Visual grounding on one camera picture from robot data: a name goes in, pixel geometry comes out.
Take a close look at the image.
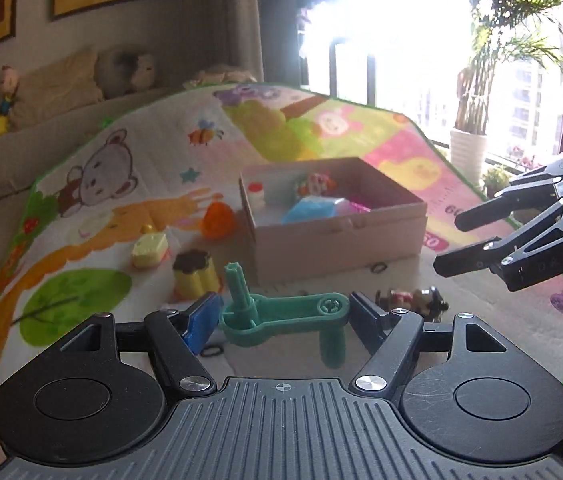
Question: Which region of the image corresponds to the cartoon figure keychain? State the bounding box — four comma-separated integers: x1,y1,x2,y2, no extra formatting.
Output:
375,286,449,323

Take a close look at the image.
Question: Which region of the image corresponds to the teal plastic toy crank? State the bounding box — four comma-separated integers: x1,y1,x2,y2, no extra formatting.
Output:
220,262,351,370

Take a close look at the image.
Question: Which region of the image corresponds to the orange plastic toy cup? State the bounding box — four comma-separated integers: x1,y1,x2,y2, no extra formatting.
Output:
200,202,237,240

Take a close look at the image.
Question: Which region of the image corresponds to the pink plastic toy piece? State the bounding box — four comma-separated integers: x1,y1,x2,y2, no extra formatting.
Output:
333,197,370,216

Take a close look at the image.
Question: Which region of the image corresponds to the small red-capped white bottle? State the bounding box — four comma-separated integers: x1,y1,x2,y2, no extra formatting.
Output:
247,181,265,210

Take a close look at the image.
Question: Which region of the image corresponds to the small flower pot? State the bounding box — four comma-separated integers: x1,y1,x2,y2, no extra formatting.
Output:
482,166,510,198

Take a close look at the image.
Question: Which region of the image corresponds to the yellow pudding toy brown top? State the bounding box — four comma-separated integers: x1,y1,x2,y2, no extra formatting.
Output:
172,249,222,300

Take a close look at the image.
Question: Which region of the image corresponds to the pink cardboard box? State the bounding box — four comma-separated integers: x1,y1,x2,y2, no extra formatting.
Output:
239,157,428,285

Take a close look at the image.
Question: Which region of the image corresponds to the colourful cartoon play mat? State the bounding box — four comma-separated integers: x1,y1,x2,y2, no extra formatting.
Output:
0,81,563,476

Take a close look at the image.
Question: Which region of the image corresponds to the blue white tissue packet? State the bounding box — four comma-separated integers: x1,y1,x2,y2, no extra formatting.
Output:
281,196,340,224

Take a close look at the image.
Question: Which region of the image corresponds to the red white mushroom toy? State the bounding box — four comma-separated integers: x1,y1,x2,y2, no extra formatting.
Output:
295,172,337,200

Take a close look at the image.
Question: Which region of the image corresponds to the white potted palm plant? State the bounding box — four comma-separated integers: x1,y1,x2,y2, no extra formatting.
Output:
449,0,563,184

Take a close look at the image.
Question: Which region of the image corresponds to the grey fabric sofa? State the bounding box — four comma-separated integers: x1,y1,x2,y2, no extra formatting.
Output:
0,88,174,264

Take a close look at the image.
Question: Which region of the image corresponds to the beige folded blanket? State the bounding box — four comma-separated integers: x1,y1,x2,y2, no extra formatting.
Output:
183,64,258,89

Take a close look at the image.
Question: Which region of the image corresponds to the grey neck pillow bear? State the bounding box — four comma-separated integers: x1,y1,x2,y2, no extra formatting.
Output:
95,44,157,100

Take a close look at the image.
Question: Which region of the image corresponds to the beige pillow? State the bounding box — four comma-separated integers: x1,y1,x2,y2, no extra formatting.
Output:
8,47,104,130

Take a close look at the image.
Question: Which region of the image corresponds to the small red-haired doll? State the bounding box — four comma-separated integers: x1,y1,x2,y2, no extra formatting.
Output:
0,65,19,116

